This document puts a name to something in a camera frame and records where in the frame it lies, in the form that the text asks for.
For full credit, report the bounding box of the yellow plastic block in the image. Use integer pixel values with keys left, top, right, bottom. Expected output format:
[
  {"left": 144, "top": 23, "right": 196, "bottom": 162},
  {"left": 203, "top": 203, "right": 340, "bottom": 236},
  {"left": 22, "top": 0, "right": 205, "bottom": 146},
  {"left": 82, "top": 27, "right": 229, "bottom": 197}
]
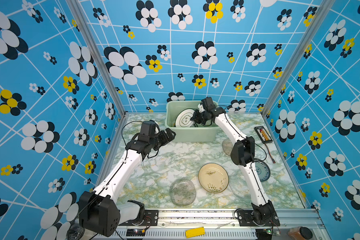
[{"left": 186, "top": 227, "right": 206, "bottom": 239}]

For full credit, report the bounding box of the blue patterned plate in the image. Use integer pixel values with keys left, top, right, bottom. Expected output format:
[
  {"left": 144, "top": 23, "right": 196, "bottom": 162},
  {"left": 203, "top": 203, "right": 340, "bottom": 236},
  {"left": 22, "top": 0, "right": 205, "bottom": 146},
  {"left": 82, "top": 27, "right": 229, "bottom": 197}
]
[{"left": 255, "top": 161, "right": 271, "bottom": 182}]

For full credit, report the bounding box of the clear glass plate front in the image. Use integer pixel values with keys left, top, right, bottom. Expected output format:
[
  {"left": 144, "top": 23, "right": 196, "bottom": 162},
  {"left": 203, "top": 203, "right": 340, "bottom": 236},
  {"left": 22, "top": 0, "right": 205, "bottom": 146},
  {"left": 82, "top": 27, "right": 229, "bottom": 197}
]
[{"left": 169, "top": 178, "right": 197, "bottom": 207}]

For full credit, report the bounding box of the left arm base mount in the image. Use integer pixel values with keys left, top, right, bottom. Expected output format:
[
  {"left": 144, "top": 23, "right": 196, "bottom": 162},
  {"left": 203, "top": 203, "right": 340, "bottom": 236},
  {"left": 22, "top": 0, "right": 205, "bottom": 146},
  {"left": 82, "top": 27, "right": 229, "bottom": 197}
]
[{"left": 131, "top": 210, "right": 159, "bottom": 227}]

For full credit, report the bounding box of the mint green plastic bin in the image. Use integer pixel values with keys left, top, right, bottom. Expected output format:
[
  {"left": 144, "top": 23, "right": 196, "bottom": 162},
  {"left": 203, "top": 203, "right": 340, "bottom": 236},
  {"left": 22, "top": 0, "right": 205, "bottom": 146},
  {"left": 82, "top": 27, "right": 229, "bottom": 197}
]
[{"left": 164, "top": 101, "right": 220, "bottom": 143}]

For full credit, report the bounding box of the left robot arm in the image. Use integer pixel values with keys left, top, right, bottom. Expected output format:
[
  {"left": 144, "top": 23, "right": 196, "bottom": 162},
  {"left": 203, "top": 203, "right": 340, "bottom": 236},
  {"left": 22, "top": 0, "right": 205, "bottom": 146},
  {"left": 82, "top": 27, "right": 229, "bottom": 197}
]
[{"left": 77, "top": 120, "right": 176, "bottom": 237}]

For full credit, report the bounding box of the beige ceramic plate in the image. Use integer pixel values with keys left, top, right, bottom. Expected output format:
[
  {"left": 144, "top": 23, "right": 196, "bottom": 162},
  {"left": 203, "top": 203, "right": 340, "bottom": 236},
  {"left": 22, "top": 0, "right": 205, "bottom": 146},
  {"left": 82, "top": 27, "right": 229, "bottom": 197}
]
[{"left": 198, "top": 163, "right": 229, "bottom": 194}]

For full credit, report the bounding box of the brown jar black lid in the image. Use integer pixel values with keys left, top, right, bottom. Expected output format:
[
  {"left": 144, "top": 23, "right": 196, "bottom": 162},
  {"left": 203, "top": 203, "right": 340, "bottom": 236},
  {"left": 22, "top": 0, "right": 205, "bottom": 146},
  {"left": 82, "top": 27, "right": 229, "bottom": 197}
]
[{"left": 288, "top": 226, "right": 313, "bottom": 240}]

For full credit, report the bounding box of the clear glass plate back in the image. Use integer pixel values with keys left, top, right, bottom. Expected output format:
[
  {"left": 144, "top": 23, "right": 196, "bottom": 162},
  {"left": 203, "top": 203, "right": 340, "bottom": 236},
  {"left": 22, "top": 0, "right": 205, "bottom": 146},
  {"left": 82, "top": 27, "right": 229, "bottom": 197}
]
[{"left": 222, "top": 139, "right": 233, "bottom": 156}]

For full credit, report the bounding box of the clear glass plate right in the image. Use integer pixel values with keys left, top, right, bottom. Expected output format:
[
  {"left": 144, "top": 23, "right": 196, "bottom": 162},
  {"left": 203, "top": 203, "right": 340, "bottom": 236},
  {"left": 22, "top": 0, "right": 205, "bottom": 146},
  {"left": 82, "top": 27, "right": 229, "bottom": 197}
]
[{"left": 229, "top": 173, "right": 251, "bottom": 199}]

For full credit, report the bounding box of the aluminium front rail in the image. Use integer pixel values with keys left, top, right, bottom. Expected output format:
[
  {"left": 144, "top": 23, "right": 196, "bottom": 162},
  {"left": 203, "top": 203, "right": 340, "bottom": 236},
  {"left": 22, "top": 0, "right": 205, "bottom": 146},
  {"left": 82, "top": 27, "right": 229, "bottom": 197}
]
[{"left": 109, "top": 209, "right": 330, "bottom": 240}]

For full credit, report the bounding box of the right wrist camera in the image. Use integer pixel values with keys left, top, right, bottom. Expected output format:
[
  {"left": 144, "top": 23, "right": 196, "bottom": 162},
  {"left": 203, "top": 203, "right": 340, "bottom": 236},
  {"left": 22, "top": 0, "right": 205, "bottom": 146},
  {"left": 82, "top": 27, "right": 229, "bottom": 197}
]
[{"left": 198, "top": 103, "right": 205, "bottom": 113}]

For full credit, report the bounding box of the small white green-rimmed plate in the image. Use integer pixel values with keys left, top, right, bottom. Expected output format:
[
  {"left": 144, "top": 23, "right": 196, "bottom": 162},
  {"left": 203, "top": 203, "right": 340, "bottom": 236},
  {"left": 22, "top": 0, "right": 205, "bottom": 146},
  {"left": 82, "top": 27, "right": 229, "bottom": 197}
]
[{"left": 174, "top": 109, "right": 195, "bottom": 128}]

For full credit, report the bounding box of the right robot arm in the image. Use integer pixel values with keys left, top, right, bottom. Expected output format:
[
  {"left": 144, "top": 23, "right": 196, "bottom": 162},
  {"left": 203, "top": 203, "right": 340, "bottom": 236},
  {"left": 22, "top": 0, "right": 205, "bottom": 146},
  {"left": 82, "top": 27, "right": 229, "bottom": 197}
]
[{"left": 193, "top": 97, "right": 280, "bottom": 227}]

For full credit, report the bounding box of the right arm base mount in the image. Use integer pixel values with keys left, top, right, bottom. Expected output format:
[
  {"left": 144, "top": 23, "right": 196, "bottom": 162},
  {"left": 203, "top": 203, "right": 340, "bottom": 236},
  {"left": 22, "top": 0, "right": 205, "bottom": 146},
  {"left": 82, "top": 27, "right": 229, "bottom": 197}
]
[{"left": 234, "top": 209, "right": 281, "bottom": 227}]

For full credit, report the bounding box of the clear glass plate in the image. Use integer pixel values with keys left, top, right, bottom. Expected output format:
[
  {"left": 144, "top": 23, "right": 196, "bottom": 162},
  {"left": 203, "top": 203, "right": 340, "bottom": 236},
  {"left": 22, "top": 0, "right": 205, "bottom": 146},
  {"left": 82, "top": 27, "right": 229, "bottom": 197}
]
[
  {"left": 229, "top": 173, "right": 251, "bottom": 199},
  {"left": 222, "top": 139, "right": 233, "bottom": 156},
  {"left": 169, "top": 178, "right": 197, "bottom": 207}
]

